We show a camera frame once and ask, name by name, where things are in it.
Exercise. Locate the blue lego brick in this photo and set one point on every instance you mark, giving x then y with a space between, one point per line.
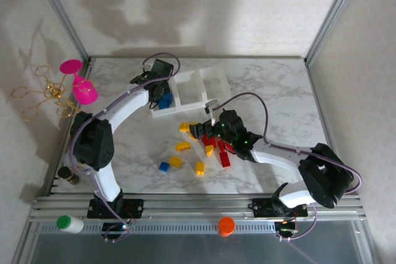
164 166
168 97
163 104

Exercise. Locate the yellow curved lego brick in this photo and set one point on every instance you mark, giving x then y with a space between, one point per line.
183 146
209 150

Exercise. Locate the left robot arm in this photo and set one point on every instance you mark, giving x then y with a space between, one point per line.
92 143

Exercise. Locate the pink plastic wine glass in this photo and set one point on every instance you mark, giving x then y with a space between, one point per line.
84 92

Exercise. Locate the orange cap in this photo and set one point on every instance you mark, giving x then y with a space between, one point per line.
226 226

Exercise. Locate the small controller board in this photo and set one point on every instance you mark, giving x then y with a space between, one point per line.
116 229
286 228

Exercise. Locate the black capped small bottle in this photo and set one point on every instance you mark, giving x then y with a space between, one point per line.
65 173

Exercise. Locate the white bottle green cap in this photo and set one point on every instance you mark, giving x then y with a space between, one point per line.
72 225

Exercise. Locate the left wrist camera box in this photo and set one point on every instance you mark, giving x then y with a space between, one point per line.
144 66

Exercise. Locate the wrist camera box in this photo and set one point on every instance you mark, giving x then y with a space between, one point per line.
212 104
144 66

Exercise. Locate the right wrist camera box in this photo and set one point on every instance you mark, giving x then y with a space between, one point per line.
212 104

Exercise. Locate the aluminium mounting rail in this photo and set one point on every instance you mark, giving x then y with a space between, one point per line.
198 206

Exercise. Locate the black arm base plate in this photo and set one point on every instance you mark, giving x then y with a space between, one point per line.
263 208
136 208

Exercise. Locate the aluminium frame post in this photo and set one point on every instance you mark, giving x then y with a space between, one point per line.
62 13
334 13

